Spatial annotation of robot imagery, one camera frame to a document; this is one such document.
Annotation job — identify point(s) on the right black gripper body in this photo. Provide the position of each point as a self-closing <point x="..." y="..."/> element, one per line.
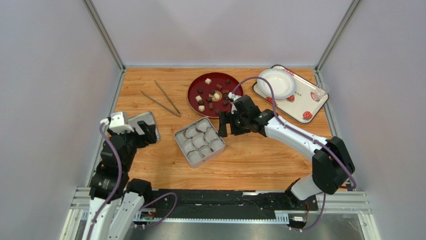
<point x="233" y="121"/>

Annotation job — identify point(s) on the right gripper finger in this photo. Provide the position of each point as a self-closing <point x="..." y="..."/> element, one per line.
<point x="235" y="128"/>
<point x="223" y="121"/>

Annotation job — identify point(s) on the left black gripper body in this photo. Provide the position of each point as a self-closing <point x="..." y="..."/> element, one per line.
<point x="134" y="140"/>

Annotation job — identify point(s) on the metal tongs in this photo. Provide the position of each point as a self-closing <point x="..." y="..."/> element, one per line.
<point x="167" y="103"/>

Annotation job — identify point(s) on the square tin box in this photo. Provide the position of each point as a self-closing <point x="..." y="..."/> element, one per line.
<point x="199" y="142"/>

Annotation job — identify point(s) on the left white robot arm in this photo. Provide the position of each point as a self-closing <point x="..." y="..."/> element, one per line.
<point x="114" y="197"/>

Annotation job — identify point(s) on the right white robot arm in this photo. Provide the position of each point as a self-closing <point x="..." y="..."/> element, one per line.
<point x="332" y="164"/>

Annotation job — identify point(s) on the white square chocolate left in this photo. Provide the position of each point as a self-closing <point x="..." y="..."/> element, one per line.
<point x="198" y="98"/>

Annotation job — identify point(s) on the white square chocolate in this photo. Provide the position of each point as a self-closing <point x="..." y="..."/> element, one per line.
<point x="198" y="98"/>
<point x="208" y="81"/>

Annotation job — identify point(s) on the white square chocolate top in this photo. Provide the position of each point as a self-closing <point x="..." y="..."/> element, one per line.
<point x="208" y="81"/>

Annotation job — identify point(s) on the silver tin lid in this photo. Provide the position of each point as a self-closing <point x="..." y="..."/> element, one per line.
<point x="148" y="117"/>

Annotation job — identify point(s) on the red round tray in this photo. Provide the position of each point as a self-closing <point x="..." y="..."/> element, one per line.
<point x="208" y="93"/>

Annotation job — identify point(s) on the white paper bowl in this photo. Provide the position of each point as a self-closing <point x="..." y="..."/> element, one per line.
<point x="282" y="82"/>

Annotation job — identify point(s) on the strawberry pattern tray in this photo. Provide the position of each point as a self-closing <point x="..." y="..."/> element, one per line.
<point x="301" y="106"/>

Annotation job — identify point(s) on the clear plastic cup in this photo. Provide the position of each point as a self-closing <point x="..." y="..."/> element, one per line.
<point x="320" y="91"/>

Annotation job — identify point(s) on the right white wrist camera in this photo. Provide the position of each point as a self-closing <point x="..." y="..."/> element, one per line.
<point x="232" y="98"/>

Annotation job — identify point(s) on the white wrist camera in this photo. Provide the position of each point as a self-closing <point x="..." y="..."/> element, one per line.
<point x="117" y="122"/>
<point x="232" y="98"/>

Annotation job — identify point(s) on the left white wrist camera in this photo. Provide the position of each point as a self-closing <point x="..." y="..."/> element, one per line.
<point x="117" y="122"/>

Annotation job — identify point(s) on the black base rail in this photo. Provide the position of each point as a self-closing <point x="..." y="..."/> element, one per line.
<point x="226" y="204"/>

